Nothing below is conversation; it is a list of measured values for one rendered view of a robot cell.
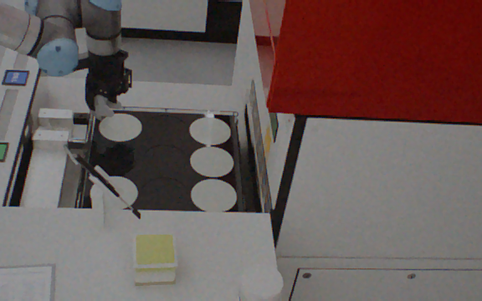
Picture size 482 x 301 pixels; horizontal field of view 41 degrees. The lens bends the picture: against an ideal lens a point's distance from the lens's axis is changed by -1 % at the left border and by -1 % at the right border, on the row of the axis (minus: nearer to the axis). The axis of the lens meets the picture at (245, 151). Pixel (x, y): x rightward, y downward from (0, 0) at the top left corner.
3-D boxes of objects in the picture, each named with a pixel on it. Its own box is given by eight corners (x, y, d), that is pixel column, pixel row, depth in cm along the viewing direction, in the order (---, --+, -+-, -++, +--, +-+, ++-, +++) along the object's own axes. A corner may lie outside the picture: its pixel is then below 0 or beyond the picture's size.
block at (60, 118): (74, 118, 157) (73, 109, 155) (72, 127, 155) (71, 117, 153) (40, 116, 156) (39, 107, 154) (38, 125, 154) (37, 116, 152)
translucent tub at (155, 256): (173, 254, 120) (175, 231, 115) (176, 288, 115) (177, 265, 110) (132, 256, 118) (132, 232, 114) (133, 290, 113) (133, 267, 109)
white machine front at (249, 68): (244, 48, 200) (262, -75, 173) (272, 257, 141) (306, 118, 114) (234, 47, 199) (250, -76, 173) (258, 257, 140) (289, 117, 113)
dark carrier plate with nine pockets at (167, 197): (234, 116, 163) (234, 114, 162) (244, 220, 138) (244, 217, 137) (95, 110, 158) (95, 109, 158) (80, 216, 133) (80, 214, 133)
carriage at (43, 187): (74, 124, 160) (74, 115, 158) (54, 239, 133) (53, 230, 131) (42, 124, 159) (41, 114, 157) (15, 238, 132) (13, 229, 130)
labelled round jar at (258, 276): (272, 295, 116) (281, 262, 110) (277, 329, 111) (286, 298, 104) (233, 294, 115) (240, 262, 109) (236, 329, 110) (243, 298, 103)
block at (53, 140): (69, 140, 151) (69, 130, 149) (68, 150, 149) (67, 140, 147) (35, 138, 150) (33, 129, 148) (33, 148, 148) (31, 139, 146)
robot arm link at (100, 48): (79, 33, 136) (99, 17, 141) (79, 52, 139) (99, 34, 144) (109, 44, 134) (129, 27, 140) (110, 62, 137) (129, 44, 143)
